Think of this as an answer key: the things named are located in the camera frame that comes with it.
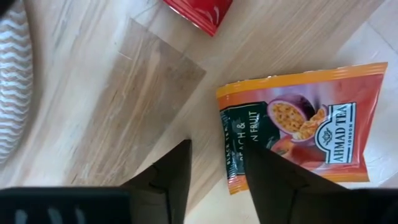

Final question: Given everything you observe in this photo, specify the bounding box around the orange peach tea sachet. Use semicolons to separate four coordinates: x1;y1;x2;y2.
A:
216;62;389;195

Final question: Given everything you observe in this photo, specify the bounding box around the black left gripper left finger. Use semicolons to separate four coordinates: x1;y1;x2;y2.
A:
122;139;192;224

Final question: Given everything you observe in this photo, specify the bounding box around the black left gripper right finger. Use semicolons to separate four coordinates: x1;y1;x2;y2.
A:
244;141;358;224

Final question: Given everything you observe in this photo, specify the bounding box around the red strawberry tea sachet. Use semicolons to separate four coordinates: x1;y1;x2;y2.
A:
163;0;234;37

